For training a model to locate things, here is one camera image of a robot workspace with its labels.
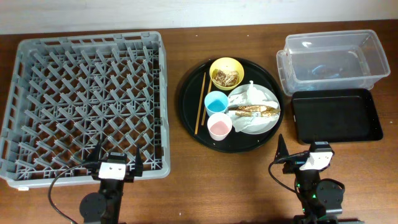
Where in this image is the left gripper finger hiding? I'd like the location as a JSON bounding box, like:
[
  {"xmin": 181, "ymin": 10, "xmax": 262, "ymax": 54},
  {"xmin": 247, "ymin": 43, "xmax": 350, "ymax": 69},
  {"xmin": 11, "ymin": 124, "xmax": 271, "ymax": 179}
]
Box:
[
  {"xmin": 85, "ymin": 141, "xmax": 103, "ymax": 169},
  {"xmin": 134, "ymin": 146, "xmax": 144, "ymax": 177}
]

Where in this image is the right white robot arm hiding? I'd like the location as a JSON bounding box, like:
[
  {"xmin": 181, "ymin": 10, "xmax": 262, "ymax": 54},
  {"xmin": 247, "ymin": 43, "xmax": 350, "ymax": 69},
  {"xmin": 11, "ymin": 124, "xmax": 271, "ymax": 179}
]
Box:
[{"xmin": 268, "ymin": 135, "xmax": 345, "ymax": 224}]

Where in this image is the grey plastic dishwasher rack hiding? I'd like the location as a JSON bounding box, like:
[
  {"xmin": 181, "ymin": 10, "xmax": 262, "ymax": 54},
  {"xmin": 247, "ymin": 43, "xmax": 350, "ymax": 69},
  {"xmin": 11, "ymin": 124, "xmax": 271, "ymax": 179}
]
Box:
[{"xmin": 1, "ymin": 31, "xmax": 171, "ymax": 190}]

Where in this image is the black rectangular waste tray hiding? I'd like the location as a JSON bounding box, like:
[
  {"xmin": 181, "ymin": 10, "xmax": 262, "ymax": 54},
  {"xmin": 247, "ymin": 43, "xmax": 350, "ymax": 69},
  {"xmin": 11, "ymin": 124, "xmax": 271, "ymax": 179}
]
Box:
[{"xmin": 292, "ymin": 88, "xmax": 384, "ymax": 144}]

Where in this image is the white round plate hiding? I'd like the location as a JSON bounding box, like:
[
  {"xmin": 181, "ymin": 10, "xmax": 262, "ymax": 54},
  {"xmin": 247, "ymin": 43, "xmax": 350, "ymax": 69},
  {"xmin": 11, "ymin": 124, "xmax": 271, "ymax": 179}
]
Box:
[{"xmin": 226, "ymin": 83, "xmax": 280, "ymax": 135}]

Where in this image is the clear plastic waste bin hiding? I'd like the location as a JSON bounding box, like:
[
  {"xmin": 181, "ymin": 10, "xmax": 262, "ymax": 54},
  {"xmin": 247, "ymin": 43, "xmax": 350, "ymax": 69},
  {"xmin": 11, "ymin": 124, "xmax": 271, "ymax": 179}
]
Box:
[{"xmin": 276, "ymin": 30, "xmax": 391, "ymax": 96}]

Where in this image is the white napkin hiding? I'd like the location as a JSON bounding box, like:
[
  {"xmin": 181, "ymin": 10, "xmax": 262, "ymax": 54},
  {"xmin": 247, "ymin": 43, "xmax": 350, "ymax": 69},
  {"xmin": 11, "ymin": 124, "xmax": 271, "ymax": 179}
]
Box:
[{"xmin": 228, "ymin": 80, "xmax": 280, "ymax": 133}]

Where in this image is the light blue plastic cup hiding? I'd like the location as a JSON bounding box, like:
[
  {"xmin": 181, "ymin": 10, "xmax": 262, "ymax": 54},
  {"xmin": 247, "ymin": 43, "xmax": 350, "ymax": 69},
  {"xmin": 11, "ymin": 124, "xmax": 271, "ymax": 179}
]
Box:
[{"xmin": 205, "ymin": 91, "xmax": 228, "ymax": 116}]

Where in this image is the food scraps and rice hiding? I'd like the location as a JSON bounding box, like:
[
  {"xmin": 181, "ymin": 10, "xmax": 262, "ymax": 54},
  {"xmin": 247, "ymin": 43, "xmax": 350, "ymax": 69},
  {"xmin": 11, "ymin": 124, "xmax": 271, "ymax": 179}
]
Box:
[{"xmin": 213, "ymin": 69, "xmax": 239, "ymax": 87}]

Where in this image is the pink plastic cup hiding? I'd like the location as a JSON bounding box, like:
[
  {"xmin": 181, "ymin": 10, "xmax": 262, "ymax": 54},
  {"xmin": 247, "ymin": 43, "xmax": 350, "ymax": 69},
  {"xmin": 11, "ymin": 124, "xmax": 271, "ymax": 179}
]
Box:
[{"xmin": 207, "ymin": 113, "xmax": 232, "ymax": 141}]

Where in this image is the gold snack wrapper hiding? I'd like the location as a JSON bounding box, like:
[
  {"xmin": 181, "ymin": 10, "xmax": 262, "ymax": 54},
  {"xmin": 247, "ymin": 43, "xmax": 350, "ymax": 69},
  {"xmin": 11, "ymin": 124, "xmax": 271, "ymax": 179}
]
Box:
[{"xmin": 227, "ymin": 105, "xmax": 280, "ymax": 117}]

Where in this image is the yellow bowl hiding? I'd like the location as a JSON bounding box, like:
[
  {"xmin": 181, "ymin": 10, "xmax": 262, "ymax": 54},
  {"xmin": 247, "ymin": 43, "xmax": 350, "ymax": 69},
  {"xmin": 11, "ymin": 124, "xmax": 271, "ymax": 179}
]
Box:
[{"xmin": 209, "ymin": 57, "xmax": 244, "ymax": 91}]

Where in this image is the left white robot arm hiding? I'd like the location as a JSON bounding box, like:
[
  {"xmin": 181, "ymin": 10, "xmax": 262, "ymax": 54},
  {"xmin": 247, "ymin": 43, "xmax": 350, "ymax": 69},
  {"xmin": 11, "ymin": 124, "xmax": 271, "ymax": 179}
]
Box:
[{"xmin": 80, "ymin": 141, "xmax": 144, "ymax": 223}]

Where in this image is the round black serving tray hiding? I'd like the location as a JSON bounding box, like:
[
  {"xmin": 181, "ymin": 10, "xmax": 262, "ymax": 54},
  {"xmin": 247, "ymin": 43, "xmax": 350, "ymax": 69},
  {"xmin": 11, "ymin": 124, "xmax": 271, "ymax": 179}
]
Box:
[{"xmin": 176, "ymin": 58, "xmax": 285, "ymax": 153}]

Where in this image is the left wooden chopstick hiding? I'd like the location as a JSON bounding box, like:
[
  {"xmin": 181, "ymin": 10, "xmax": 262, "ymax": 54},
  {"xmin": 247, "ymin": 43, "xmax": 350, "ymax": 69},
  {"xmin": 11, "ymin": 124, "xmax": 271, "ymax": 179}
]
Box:
[{"xmin": 194, "ymin": 72, "xmax": 206, "ymax": 135}]

